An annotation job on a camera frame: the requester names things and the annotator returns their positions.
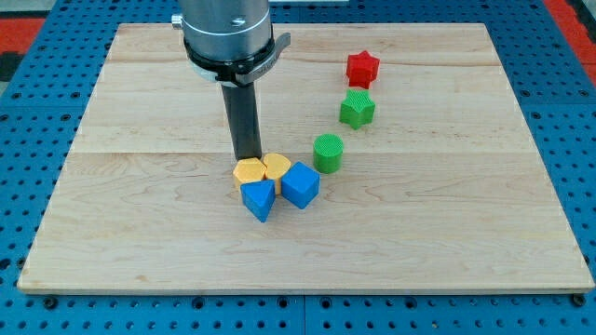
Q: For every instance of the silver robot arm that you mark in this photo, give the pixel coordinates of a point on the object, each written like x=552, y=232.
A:
x=231, y=42

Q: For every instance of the green star block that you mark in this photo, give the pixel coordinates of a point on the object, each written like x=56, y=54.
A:
x=357, y=109

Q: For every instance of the red star block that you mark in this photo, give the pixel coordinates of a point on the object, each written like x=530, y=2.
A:
x=362, y=69

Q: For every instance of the blue cube block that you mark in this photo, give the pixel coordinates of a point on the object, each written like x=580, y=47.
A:
x=300, y=185

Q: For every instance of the yellow heart block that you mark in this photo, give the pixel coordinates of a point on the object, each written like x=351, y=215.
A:
x=276, y=166

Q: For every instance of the green cylinder block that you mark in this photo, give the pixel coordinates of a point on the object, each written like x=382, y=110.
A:
x=328, y=153

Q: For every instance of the yellow hexagon block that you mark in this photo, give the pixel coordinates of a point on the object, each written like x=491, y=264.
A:
x=248, y=170

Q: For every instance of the blue triangle block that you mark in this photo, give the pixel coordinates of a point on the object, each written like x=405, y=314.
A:
x=258, y=197

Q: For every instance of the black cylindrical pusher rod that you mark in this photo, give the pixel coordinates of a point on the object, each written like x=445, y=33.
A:
x=241, y=110

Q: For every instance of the wooden board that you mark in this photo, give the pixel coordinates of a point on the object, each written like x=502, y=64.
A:
x=444, y=192

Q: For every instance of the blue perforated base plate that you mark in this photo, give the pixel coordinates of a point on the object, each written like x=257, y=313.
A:
x=45, y=100

